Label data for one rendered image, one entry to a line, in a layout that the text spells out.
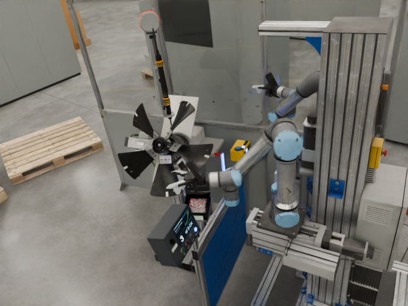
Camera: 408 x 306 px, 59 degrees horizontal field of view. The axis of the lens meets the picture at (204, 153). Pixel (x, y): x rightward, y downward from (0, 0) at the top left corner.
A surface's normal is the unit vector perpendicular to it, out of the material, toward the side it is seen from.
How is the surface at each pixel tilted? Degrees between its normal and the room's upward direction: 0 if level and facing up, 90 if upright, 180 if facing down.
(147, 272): 0
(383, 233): 90
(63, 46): 90
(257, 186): 90
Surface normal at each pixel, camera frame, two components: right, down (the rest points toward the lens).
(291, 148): -0.06, 0.44
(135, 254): -0.11, -0.83
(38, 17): 0.76, 0.28
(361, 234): -0.47, 0.53
